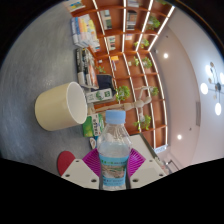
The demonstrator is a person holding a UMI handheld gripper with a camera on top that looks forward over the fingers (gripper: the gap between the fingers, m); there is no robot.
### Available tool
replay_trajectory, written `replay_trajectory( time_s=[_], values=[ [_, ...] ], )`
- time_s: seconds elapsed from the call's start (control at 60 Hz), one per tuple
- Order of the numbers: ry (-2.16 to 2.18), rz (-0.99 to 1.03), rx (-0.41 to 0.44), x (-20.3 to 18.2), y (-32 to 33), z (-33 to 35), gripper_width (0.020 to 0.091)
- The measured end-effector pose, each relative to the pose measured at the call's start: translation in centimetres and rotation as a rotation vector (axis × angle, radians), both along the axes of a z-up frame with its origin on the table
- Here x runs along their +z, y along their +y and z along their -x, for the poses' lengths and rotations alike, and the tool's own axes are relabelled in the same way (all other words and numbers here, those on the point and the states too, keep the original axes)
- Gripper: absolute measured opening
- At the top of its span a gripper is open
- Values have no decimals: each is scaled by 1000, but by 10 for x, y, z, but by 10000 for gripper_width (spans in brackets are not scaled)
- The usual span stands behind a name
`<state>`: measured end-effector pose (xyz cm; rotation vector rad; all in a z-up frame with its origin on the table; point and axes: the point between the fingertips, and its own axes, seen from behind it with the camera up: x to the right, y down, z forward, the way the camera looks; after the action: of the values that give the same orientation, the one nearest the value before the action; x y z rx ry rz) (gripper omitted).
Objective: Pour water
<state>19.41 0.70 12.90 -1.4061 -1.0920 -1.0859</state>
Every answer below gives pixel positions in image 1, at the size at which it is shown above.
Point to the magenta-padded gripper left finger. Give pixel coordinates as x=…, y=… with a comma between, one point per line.
x=78, y=173

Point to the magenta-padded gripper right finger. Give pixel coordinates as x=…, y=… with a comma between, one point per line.
x=148, y=173

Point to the clear blue-capped water bottle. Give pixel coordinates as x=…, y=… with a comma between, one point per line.
x=114, y=156

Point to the flat round red coaster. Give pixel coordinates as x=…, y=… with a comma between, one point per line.
x=65, y=161

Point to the white paper poster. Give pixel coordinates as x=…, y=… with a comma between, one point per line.
x=160, y=148

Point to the recessed ceiling spotlight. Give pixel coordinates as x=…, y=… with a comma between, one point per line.
x=179, y=136
x=165, y=55

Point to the wooden artist mannequin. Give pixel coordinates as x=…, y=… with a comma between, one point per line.
x=128, y=106

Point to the cream ceramic cup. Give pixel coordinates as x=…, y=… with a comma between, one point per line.
x=53, y=106

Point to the ceiling air vent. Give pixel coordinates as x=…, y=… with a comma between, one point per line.
x=198, y=113

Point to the white and green carton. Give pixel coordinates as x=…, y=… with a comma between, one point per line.
x=98, y=96

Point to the dark blue chair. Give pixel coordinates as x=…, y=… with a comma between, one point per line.
x=105, y=82

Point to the branched globe ceiling lamp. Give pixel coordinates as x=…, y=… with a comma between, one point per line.
x=204, y=88

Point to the stack of dark books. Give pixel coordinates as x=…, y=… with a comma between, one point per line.
x=86, y=66

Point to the orange wooden shelf unit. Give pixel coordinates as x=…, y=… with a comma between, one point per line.
x=115, y=31

